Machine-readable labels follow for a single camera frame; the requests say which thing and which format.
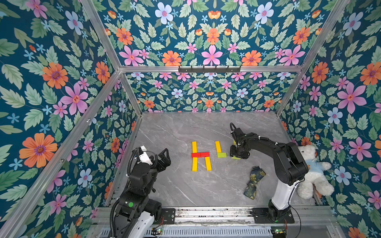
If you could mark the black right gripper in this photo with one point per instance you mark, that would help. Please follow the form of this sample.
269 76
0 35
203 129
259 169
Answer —
239 149

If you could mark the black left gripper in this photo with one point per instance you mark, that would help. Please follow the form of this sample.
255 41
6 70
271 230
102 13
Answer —
165 162

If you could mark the yellow block of h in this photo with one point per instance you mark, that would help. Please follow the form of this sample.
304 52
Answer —
194 147

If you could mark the small red block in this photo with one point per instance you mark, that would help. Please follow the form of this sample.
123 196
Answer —
204 154

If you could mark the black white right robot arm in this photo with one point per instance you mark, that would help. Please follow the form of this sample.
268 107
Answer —
289 164

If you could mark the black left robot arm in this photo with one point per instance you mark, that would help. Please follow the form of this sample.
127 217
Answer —
134 212

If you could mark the camouflage cloth pouch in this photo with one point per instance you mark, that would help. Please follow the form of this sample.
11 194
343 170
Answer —
256 175

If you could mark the white teddy bear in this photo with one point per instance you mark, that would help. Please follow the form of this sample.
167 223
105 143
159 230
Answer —
315 175

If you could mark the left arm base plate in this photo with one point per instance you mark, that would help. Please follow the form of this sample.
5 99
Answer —
168 216

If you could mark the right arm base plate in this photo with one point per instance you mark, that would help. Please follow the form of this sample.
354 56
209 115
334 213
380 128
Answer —
272 216

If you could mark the aluminium front rail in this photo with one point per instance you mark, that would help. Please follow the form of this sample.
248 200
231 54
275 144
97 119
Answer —
229 215

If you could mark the black hook rail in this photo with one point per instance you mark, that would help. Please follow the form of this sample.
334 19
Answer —
209 69

